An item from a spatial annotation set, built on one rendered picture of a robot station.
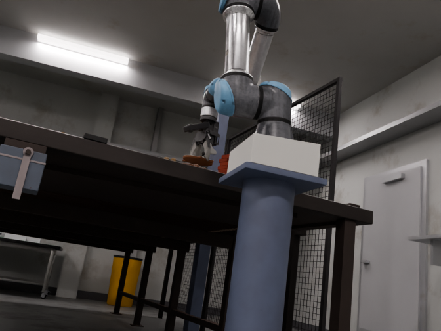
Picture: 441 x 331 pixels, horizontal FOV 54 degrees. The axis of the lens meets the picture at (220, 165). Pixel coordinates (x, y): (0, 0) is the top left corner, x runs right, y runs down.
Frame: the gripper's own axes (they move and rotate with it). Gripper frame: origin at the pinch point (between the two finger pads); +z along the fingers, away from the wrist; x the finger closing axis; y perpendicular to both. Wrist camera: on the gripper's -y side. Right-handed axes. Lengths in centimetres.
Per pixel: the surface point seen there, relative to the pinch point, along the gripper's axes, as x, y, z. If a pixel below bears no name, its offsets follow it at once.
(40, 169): -8, -66, 23
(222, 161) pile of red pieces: 57, 63, -25
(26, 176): -7, -69, 27
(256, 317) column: -55, -13, 57
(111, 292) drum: 459, 227, 84
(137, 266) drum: 443, 253, 41
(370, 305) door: 135, 393, 50
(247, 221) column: -50, -15, 30
